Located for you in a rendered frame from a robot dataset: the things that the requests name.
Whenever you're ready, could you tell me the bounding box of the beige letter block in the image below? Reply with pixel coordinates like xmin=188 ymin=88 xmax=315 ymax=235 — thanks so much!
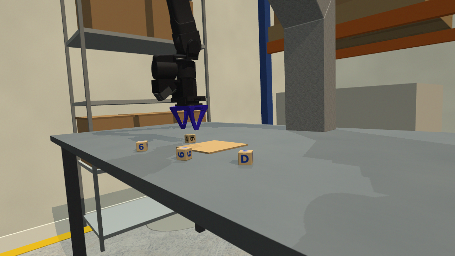
xmin=176 ymin=147 xmax=192 ymax=161
xmin=136 ymin=140 xmax=148 ymax=152
xmin=184 ymin=134 xmax=196 ymax=143
xmin=238 ymin=150 xmax=253 ymax=165

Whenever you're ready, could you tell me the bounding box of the orange flat mat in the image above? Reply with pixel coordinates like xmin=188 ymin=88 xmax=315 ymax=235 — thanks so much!
xmin=176 ymin=140 xmax=248 ymax=154

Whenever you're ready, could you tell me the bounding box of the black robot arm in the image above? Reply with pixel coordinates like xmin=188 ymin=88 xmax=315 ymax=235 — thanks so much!
xmin=151 ymin=0 xmax=202 ymax=101

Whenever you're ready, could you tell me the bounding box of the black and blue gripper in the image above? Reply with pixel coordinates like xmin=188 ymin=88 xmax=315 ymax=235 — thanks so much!
xmin=170 ymin=79 xmax=208 ymax=130

